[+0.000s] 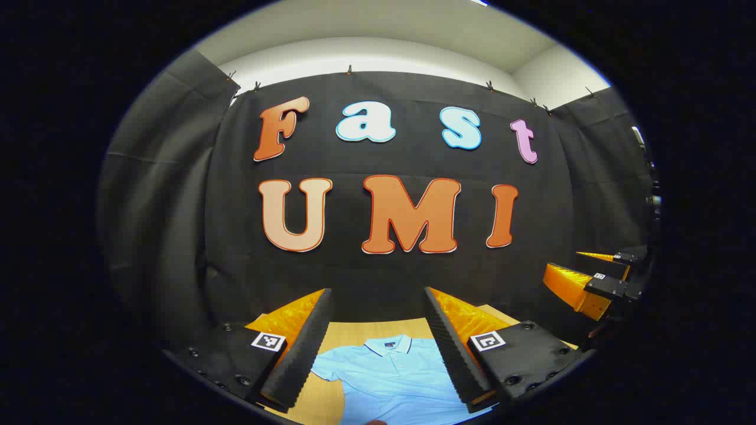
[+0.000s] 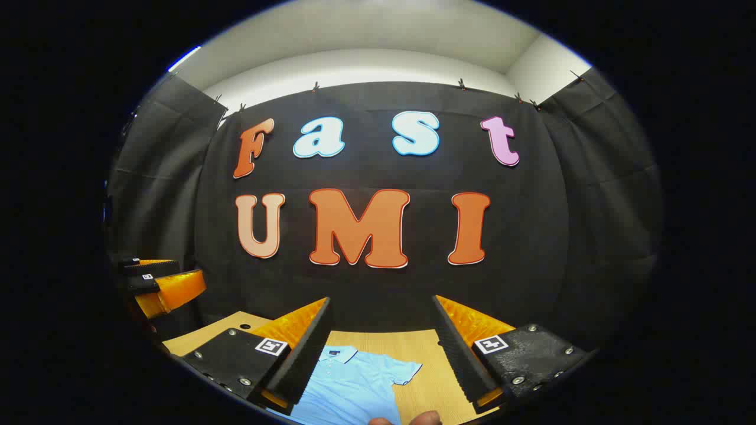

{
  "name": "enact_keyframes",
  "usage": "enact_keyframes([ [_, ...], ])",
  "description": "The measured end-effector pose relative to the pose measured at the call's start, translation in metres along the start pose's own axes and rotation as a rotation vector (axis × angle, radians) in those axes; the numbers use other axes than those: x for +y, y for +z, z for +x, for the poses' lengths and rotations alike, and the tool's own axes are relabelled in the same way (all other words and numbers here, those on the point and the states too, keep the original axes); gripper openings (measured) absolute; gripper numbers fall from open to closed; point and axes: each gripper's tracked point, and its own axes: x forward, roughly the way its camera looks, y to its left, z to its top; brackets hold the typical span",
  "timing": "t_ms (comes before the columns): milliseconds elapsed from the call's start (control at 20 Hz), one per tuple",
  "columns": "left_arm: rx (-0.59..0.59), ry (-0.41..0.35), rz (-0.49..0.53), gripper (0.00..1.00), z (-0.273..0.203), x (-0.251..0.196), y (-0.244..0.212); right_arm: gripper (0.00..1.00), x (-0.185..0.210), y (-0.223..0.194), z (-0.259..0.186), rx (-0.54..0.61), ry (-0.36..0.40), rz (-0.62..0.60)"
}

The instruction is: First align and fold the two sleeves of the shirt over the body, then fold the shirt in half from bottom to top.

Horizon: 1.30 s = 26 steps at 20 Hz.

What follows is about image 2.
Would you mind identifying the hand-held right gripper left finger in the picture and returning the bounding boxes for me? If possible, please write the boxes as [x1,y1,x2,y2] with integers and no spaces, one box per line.
[168,296,333,417]

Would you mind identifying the black backdrop cloth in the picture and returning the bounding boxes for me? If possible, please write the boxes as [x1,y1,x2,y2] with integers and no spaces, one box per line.
[105,71,665,355]

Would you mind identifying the white ceiling light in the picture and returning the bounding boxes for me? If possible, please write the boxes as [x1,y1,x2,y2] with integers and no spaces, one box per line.
[168,45,202,73]

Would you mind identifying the light blue T-shirt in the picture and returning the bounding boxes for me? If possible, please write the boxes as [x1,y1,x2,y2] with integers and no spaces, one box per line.
[267,345,423,425]

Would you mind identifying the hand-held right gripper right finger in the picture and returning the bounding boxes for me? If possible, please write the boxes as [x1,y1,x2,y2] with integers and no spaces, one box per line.
[432,295,594,415]

